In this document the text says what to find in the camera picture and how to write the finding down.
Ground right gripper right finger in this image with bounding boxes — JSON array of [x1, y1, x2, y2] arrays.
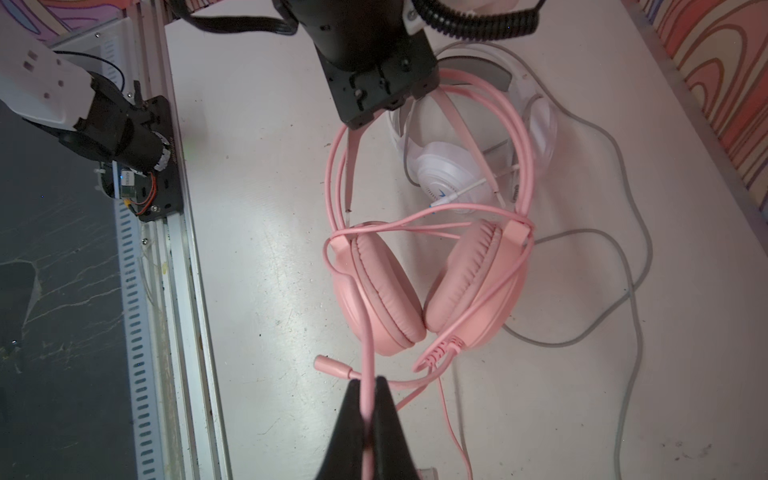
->
[[371, 376, 420, 480]]

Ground pink headphone cable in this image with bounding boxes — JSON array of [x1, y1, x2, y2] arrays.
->
[[313, 202, 536, 480]]

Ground aluminium front rail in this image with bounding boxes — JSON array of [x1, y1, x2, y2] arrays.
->
[[111, 0, 234, 480]]

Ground grey headphone cable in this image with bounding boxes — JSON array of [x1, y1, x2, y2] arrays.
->
[[403, 41, 655, 480]]

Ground white headphones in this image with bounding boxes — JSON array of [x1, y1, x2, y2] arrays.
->
[[388, 42, 558, 207]]

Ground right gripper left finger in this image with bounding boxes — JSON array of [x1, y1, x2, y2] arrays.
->
[[315, 380, 365, 480]]

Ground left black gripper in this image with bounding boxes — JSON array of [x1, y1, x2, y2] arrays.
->
[[273, 0, 439, 130]]

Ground white perforated cable duct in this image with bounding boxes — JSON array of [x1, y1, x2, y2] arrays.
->
[[114, 202, 165, 479]]

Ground pink headphones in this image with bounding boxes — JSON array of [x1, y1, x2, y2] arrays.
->
[[323, 69, 535, 369]]

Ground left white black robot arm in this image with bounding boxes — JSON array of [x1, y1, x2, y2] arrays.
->
[[1, 1, 439, 174]]

